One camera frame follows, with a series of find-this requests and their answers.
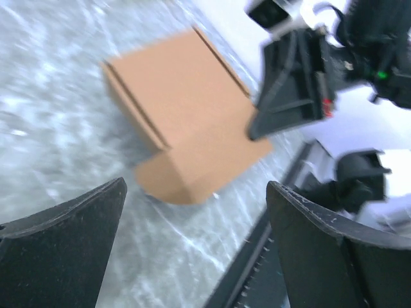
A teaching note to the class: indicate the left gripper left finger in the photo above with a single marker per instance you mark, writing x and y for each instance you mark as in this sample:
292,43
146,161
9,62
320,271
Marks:
58,257

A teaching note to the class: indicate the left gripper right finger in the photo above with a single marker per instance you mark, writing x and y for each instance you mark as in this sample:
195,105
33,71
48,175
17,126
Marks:
331,261

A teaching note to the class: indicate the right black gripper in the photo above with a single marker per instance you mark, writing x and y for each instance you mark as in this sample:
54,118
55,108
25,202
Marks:
302,73

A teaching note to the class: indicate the brown cardboard box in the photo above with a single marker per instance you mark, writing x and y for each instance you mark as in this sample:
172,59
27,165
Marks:
191,108

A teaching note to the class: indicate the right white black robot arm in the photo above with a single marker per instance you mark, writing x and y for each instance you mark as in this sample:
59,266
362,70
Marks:
360,177

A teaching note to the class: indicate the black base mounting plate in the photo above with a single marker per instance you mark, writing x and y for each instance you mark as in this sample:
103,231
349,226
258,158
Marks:
254,278

